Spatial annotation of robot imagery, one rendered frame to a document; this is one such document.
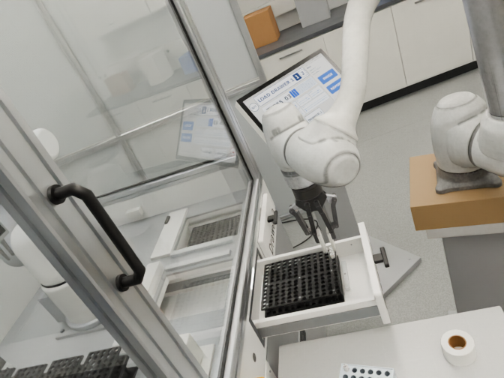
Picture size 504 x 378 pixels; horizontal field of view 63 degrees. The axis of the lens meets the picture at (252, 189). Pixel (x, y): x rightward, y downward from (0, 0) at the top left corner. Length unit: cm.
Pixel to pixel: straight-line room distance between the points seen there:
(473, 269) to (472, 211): 29
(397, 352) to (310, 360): 22
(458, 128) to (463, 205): 24
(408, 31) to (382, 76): 43
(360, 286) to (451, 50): 336
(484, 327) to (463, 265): 46
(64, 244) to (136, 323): 17
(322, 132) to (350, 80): 13
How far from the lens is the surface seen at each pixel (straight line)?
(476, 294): 171
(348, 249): 128
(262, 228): 138
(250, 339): 109
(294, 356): 121
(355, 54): 92
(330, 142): 81
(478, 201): 138
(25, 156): 57
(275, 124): 93
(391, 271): 235
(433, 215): 140
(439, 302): 223
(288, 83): 189
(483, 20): 105
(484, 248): 155
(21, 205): 56
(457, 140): 130
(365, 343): 118
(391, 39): 408
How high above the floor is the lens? 169
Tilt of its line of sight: 28 degrees down
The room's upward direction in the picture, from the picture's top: 25 degrees counter-clockwise
